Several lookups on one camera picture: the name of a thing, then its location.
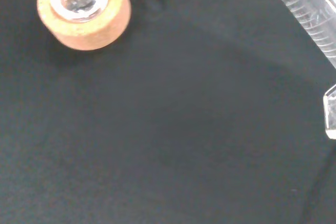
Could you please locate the black bench cloth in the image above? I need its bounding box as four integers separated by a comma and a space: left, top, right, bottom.
0, 0, 336, 224

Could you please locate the cork ring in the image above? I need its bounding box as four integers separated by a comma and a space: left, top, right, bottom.
36, 0, 132, 51

